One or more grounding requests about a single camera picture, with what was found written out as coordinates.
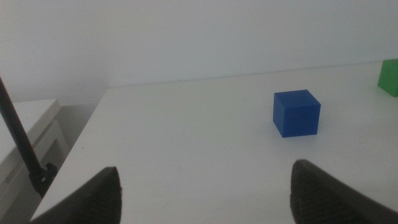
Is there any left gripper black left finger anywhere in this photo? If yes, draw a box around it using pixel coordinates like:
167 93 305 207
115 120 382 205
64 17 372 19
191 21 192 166
30 166 123 224

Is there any green cube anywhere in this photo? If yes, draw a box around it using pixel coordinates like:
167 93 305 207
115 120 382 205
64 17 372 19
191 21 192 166
377 58 398 98

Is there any white side cabinet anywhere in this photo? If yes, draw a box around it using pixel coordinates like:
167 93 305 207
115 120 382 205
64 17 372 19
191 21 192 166
0 98 71 224

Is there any black pole with clamp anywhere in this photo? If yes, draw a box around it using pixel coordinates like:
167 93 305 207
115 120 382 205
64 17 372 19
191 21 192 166
0 76 58 198

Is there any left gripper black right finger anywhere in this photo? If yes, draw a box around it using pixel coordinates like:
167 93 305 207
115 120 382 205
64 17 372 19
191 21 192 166
289 159 398 224

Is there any blue cube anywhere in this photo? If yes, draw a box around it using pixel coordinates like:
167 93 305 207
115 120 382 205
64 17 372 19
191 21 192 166
272 89 322 138

